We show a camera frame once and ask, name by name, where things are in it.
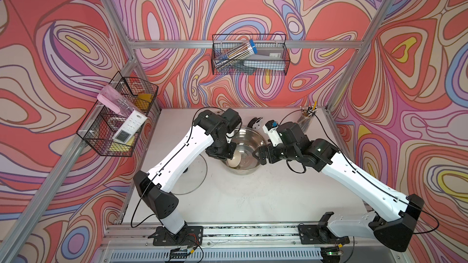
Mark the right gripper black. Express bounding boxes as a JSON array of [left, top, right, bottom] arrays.
[[252, 142, 299, 166]]

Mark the cream plastic ladle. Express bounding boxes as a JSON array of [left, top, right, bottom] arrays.
[[227, 152, 242, 168]]

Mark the stainless steel pot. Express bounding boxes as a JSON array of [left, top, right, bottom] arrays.
[[205, 127, 266, 175]]

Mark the glass pot lid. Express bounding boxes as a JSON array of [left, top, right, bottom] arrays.
[[171, 155, 208, 196]]

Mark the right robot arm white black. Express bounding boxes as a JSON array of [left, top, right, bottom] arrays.
[[253, 120, 424, 252]]

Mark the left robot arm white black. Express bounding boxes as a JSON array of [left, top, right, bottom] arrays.
[[134, 107, 241, 235]]

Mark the pen cup with pencils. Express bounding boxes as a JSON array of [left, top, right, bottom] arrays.
[[297, 102, 318, 133]]

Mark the yellow sponge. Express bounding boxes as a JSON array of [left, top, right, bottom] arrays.
[[134, 93, 153, 112]]

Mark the white calculator device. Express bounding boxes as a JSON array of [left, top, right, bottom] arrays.
[[113, 110, 147, 144]]

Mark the grey box in basket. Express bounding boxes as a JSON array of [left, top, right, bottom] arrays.
[[243, 47, 285, 71]]

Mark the clear tube blue cap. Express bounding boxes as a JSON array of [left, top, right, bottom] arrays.
[[213, 40, 257, 71]]

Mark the yellow notepad in basket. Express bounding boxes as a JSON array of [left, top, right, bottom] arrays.
[[108, 139, 134, 153]]

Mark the pink case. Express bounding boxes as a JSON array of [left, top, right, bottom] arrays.
[[97, 85, 133, 116]]

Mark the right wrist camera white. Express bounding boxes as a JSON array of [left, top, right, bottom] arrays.
[[262, 120, 283, 147]]

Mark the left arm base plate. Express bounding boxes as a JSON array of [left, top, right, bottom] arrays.
[[148, 226, 204, 247]]

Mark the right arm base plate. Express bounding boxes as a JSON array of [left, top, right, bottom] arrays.
[[297, 212, 350, 245]]

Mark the black wire basket back wall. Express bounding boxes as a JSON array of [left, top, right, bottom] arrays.
[[211, 32, 291, 75]]

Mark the black wire basket wall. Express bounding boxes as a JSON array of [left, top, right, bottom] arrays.
[[76, 73, 158, 157], [211, 32, 291, 75]]

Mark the black wire basket left wall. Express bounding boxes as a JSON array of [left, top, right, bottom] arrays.
[[76, 73, 158, 157]]

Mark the aluminium rail front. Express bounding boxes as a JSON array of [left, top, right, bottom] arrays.
[[94, 222, 410, 263]]

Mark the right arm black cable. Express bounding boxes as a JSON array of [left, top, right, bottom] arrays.
[[279, 108, 440, 235]]

